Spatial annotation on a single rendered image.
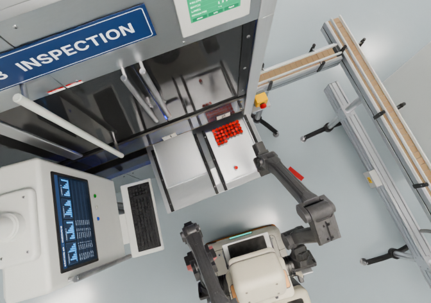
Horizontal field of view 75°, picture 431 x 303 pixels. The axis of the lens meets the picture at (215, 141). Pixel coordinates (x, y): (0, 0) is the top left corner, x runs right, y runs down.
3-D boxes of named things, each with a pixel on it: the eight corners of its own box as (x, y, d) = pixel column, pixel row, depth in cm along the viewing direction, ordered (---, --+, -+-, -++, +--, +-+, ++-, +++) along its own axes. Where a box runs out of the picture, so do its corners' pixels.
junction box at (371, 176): (362, 173, 209) (368, 171, 200) (368, 171, 209) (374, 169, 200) (370, 188, 206) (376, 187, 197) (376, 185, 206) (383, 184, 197)
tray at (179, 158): (151, 138, 178) (149, 137, 175) (188, 124, 180) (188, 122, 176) (167, 189, 170) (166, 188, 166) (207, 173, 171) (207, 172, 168)
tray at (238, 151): (205, 133, 178) (205, 132, 174) (243, 119, 179) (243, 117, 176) (226, 183, 169) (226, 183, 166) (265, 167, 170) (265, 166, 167)
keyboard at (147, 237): (127, 187, 179) (126, 187, 176) (149, 181, 179) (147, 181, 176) (138, 251, 168) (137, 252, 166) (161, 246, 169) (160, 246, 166)
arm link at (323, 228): (322, 250, 86) (351, 238, 88) (303, 208, 91) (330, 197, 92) (286, 250, 128) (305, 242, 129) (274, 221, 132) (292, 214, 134)
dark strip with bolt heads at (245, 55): (236, 110, 168) (243, 23, 91) (242, 108, 168) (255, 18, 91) (236, 112, 168) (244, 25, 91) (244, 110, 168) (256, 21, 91)
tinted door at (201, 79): (169, 121, 146) (130, 61, 89) (245, 92, 148) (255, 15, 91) (169, 122, 146) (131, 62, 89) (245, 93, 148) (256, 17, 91)
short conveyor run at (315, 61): (245, 103, 186) (247, 92, 171) (236, 83, 190) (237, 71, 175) (338, 67, 189) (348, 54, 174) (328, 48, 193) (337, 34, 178)
